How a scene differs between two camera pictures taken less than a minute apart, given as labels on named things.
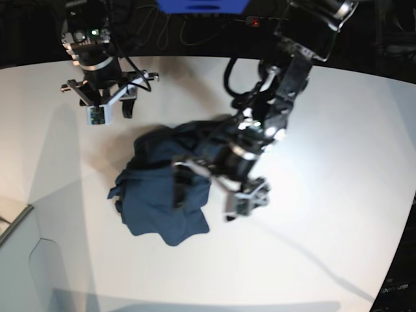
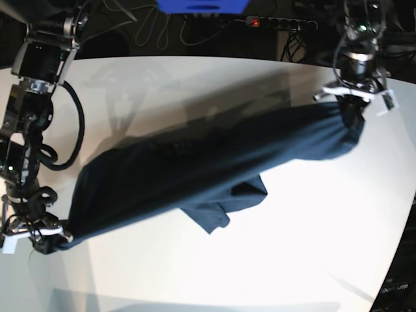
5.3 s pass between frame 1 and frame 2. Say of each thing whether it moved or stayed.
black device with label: stayed
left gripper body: moved
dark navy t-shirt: moved
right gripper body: moved
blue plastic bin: stayed
